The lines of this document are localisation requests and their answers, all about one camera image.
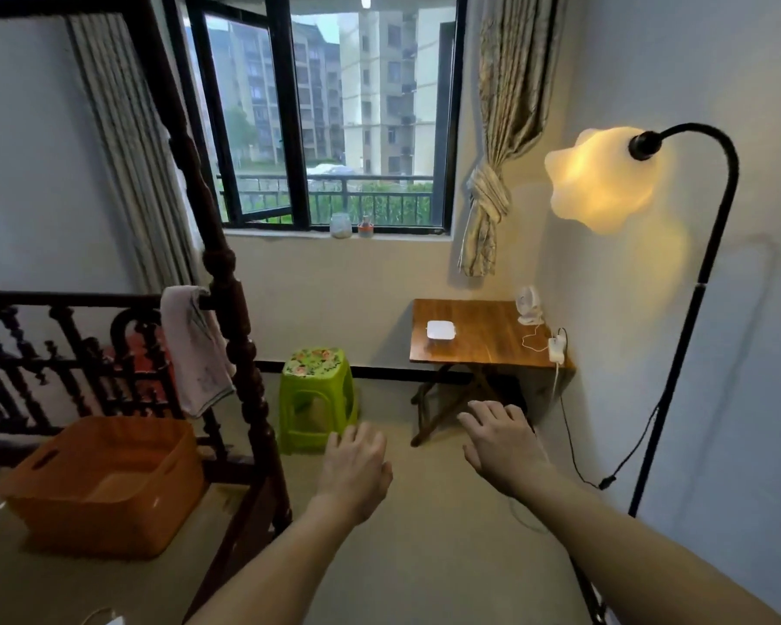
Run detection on thin white cable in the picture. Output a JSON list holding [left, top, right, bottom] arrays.
[[521, 325, 568, 401]]

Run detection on black window frame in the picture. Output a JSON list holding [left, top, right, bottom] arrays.
[[161, 0, 468, 236]]

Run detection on person's right hand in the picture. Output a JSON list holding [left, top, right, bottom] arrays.
[[457, 400, 551, 500]]

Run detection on brown wooden folding table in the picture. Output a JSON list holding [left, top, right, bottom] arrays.
[[409, 298, 577, 448]]

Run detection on small white desk fan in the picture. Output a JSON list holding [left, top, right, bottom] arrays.
[[515, 286, 545, 327]]

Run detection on striped grey curtain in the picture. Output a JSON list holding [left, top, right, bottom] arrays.
[[65, 13, 204, 297]]

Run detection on white wavy lamp shade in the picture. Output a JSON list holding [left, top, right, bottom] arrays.
[[545, 126, 660, 236]]

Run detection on orange plastic basket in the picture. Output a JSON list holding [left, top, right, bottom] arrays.
[[0, 416, 207, 559]]

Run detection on green floral plastic stool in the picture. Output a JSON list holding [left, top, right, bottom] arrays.
[[278, 348, 360, 456]]

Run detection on dark carved wooden bed frame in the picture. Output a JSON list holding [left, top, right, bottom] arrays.
[[0, 0, 294, 625]]

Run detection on grey apartment buildings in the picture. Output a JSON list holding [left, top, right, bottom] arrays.
[[207, 7, 458, 178]]

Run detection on black lamp power cable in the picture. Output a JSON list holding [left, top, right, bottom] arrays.
[[558, 384, 662, 492]]

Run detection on white hanging towel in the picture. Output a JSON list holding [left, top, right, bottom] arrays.
[[161, 285, 237, 419]]

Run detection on person's left hand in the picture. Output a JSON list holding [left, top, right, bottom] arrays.
[[317, 421, 394, 523]]

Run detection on dark wooden chair red seat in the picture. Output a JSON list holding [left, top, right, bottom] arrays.
[[101, 308, 178, 418]]

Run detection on person's left forearm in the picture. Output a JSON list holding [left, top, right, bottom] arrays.
[[185, 494, 368, 625]]

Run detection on person's right forearm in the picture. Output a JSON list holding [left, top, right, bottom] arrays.
[[514, 463, 781, 625]]

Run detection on beige patterned tied curtain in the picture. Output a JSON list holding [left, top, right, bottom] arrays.
[[458, 0, 571, 278]]

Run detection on black balcony railing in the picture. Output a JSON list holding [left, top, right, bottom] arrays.
[[217, 173, 437, 227]]

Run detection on black floor lamp stand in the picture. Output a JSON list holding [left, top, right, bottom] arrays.
[[573, 122, 740, 625]]

